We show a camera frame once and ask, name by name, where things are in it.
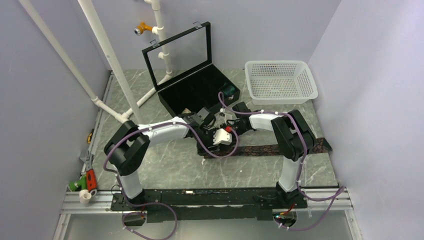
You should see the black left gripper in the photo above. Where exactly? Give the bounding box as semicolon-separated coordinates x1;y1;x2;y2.
194;126;220;157

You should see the navy orange paisley tie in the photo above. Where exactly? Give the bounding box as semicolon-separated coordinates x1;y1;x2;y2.
210;137;333;157

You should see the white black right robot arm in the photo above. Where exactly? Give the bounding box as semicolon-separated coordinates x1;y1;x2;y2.
221;102;317;208

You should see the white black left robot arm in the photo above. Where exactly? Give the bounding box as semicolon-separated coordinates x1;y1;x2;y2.
104;108;217;210

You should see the rolled gold tie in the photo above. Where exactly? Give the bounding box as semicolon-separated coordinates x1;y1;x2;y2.
182;108;192;114

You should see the rolled teal tie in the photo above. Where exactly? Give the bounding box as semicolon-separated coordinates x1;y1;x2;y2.
220;83;236;98

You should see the white plastic mesh basket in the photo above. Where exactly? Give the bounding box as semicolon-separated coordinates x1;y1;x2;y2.
244;60;318;106

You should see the black tie storage box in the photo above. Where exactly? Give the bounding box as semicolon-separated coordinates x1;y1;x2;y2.
142;21;241;117

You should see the orange webcam on pipe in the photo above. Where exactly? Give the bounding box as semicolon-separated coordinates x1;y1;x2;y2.
133;22;153;36

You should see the green white pipe fitting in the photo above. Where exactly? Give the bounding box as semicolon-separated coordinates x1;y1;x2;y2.
67;175;92;206

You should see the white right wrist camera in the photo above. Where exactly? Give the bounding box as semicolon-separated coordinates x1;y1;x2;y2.
219;112;233;122

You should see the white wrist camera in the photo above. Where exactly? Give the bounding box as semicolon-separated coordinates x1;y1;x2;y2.
213;128;233;145
219;112;233;122

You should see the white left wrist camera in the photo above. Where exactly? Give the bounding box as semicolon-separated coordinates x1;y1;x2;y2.
213;128;233;145

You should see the white pvc pipe frame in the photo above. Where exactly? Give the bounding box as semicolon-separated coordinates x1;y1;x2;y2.
19;0;157;124

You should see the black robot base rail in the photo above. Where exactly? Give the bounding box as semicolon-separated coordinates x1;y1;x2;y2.
110;187;308;223

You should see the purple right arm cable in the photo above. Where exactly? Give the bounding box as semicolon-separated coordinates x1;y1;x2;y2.
217;91;347;232

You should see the red handled clamp tool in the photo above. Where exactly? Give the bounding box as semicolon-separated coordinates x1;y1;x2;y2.
84;153;98;196

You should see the aluminium table frame rail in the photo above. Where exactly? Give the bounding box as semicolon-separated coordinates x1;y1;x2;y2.
52;71;365;240

